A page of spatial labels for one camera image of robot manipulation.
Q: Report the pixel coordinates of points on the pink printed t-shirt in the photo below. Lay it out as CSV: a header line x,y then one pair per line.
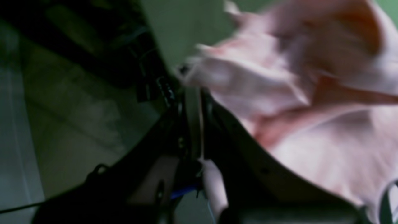
x,y
314,82

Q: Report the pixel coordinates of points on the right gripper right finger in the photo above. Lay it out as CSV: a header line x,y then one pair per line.
x,y
250,187

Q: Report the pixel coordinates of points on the green table cloth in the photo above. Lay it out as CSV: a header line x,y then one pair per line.
x,y
186,25

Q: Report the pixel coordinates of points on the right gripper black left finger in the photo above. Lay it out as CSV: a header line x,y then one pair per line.
x,y
144,185

